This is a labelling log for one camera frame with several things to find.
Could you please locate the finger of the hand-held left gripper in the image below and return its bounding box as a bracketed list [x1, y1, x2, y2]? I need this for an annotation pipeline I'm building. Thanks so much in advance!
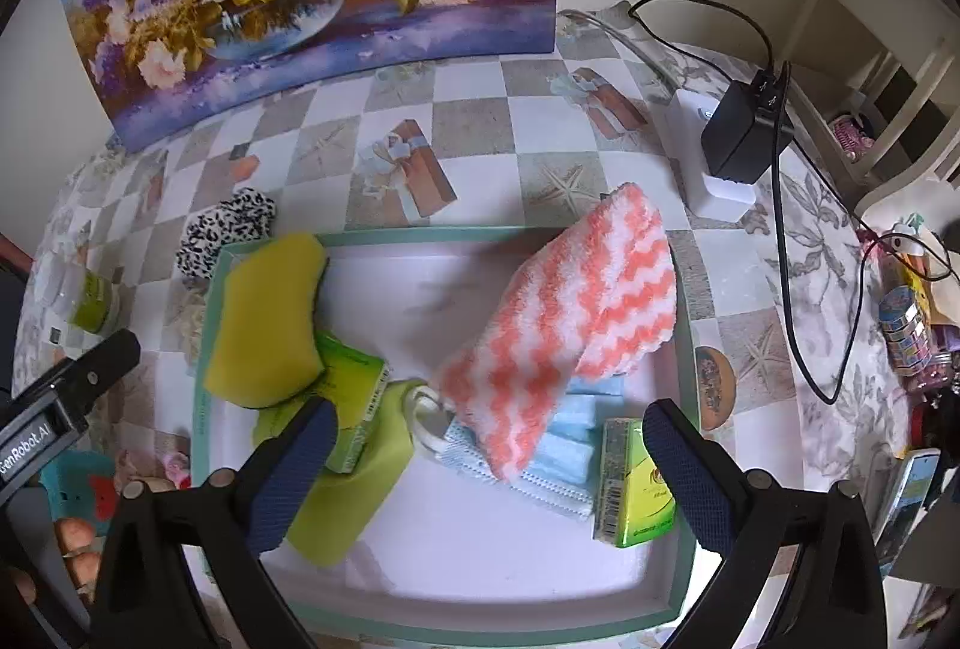
[15, 329, 142, 429]

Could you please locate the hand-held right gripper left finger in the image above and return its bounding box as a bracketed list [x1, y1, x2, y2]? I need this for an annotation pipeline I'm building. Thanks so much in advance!
[90, 396, 340, 649]

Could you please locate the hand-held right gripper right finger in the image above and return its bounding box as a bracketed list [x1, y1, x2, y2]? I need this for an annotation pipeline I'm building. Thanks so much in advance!
[643, 398, 890, 649]

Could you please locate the green tissue pack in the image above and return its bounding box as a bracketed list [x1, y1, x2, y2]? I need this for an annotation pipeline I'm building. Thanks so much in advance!
[313, 329, 392, 474]
[594, 417, 677, 549]

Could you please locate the lime green cloth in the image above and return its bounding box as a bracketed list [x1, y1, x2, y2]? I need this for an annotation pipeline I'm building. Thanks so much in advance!
[253, 379, 414, 569]

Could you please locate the blue face mask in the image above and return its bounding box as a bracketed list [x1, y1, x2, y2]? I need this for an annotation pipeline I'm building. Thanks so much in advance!
[405, 377, 628, 523]

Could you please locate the yellow sponge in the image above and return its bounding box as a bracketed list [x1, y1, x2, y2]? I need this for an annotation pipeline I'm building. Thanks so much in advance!
[203, 233, 328, 409]

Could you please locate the coral white zigzag towel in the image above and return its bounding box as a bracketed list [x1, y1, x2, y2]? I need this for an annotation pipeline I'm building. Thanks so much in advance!
[434, 183, 680, 482]

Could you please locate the white tray green rim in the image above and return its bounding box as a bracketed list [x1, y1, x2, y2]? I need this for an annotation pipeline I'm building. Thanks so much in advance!
[190, 227, 707, 644]

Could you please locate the white bottle green label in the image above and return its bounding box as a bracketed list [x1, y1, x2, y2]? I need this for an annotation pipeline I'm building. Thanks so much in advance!
[30, 250, 122, 336]

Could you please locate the leopard print scrunchie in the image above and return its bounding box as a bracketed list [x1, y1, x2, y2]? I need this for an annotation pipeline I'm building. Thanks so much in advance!
[175, 185, 278, 282]

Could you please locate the smartphone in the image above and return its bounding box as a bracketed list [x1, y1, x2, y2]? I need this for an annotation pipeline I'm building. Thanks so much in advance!
[872, 449, 943, 565]

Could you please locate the stack of patterned tape rolls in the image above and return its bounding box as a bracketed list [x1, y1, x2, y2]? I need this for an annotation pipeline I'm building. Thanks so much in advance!
[876, 284, 936, 370]

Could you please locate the black power adapter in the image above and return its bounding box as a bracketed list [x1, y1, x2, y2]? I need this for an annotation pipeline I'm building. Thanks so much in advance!
[700, 59, 795, 182]

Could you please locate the white chair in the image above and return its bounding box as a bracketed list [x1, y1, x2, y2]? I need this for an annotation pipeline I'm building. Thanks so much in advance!
[780, 0, 960, 189]

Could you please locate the black cable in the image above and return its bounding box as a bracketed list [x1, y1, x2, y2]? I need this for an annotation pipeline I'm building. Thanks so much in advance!
[628, 0, 775, 89]
[771, 60, 850, 405]

